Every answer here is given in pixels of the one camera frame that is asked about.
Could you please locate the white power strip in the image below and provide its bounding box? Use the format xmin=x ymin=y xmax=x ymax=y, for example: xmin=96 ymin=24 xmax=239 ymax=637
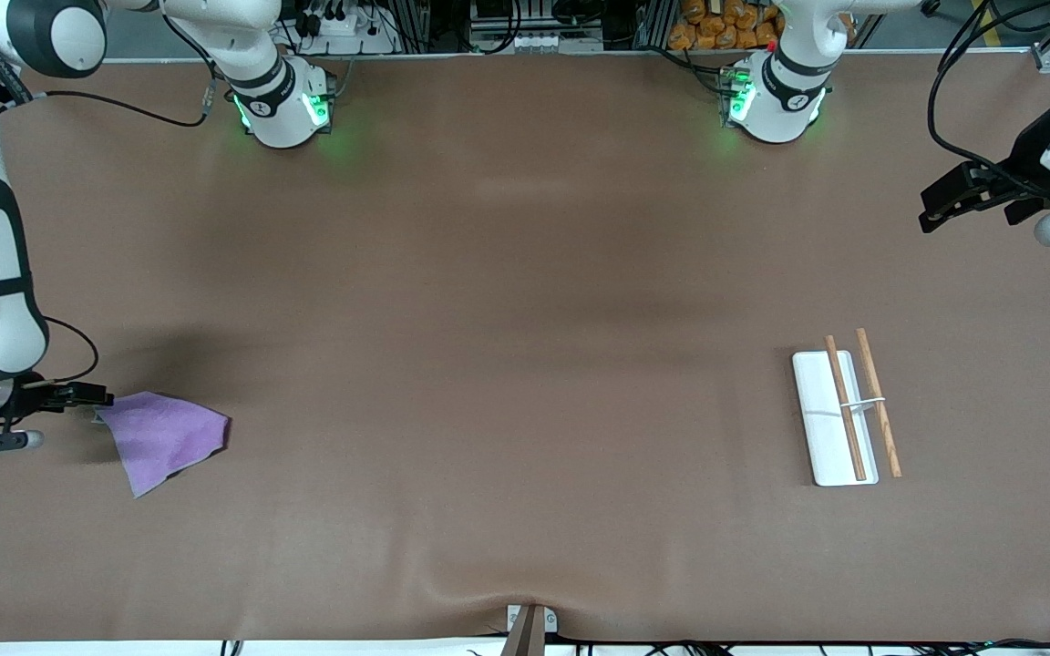
xmin=293 ymin=0 xmax=398 ymax=56

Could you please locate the purple microfibre towel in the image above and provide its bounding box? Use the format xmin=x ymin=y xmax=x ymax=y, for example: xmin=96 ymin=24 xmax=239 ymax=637
xmin=95 ymin=392 xmax=232 ymax=499

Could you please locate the grey metal camera mount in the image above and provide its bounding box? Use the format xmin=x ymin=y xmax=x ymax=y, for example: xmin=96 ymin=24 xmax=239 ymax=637
xmin=505 ymin=603 xmax=559 ymax=656

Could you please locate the white rack with wooden bars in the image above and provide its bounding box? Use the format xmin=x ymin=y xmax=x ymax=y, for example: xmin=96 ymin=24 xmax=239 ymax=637
xmin=791 ymin=328 xmax=903 ymax=487

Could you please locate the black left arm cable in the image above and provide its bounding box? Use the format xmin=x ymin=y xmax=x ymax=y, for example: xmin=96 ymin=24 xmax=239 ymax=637
xmin=926 ymin=0 xmax=1050 ymax=197

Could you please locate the orange snack packets pile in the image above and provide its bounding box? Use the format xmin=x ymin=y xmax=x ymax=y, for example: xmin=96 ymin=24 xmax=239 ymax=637
xmin=668 ymin=0 xmax=854 ymax=51

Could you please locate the brown table mat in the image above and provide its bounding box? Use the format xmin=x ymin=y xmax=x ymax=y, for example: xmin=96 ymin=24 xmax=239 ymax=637
xmin=0 ymin=53 xmax=1050 ymax=643

